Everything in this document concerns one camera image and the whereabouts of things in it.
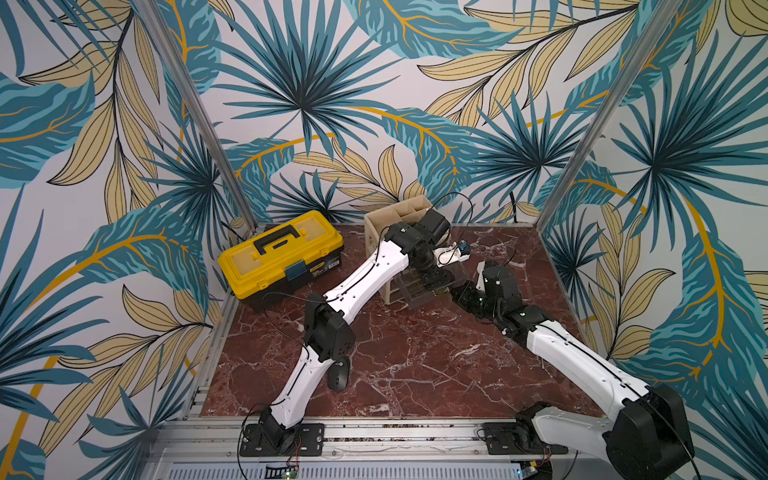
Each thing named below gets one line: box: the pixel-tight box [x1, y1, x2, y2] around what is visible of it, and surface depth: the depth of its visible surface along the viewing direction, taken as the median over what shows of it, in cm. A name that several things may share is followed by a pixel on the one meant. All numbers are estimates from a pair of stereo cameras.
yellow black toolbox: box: [218, 210, 344, 311], surface depth 91 cm
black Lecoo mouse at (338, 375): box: [328, 358, 350, 392], surface depth 83 cm
